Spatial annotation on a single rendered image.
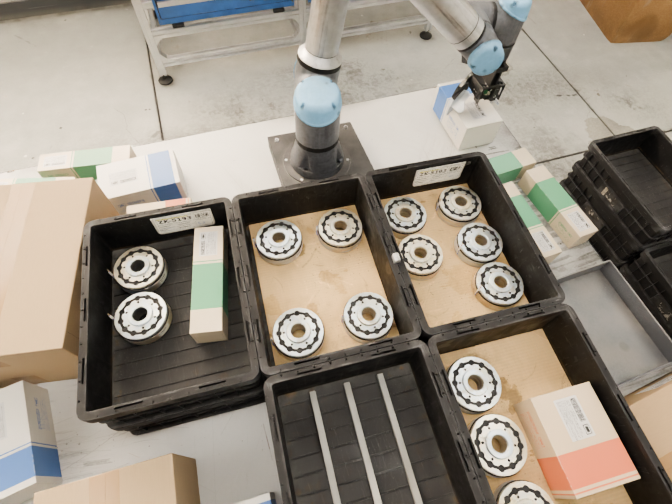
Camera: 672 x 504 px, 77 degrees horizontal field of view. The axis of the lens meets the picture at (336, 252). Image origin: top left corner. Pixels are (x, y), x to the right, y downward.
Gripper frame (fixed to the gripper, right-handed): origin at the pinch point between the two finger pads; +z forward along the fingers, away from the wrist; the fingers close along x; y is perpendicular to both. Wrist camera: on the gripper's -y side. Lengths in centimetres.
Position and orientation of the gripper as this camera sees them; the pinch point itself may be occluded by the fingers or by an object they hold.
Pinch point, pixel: (467, 108)
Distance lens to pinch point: 142.5
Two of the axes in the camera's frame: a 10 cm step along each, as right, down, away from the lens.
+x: 9.5, -2.5, 1.8
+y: 3.1, 8.4, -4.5
